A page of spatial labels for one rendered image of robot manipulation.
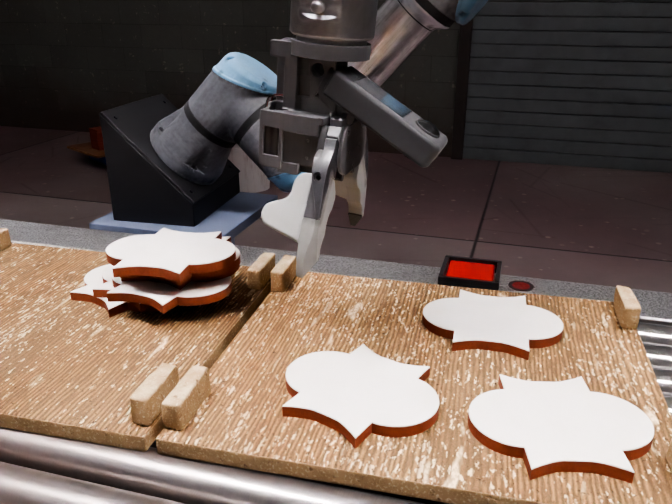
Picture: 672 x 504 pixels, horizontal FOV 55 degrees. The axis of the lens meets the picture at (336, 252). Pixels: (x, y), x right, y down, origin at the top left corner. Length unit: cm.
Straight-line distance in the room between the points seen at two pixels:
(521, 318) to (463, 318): 6
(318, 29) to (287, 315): 31
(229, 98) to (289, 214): 60
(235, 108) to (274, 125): 57
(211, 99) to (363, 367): 69
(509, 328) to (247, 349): 27
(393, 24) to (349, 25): 49
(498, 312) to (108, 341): 41
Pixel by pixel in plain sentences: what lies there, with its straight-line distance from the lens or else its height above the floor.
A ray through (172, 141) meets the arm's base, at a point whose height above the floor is 102.
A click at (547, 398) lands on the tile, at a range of 59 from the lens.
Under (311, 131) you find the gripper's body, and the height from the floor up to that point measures 115.
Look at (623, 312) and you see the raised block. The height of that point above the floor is 96.
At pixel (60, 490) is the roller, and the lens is 56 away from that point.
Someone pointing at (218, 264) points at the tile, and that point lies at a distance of 70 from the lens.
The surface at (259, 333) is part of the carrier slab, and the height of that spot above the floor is 94.
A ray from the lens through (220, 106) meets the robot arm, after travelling 117.
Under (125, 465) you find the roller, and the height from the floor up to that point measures 92.
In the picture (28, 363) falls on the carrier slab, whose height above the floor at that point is 94.
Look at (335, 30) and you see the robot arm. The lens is 56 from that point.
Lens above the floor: 127
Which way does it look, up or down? 22 degrees down
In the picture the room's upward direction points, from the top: straight up
